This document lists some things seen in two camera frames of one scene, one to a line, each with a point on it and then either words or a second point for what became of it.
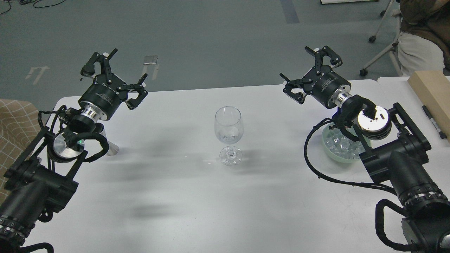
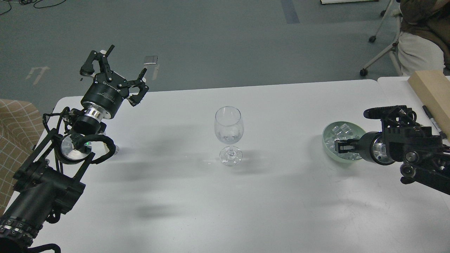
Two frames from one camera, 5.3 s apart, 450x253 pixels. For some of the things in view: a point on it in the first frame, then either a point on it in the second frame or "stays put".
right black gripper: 323,85 → 373,147
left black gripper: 106,95 stays put
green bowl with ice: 340,146 stays put
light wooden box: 434,86 stays put
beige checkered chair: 19,126 stays put
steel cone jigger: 113,149 → 102,149
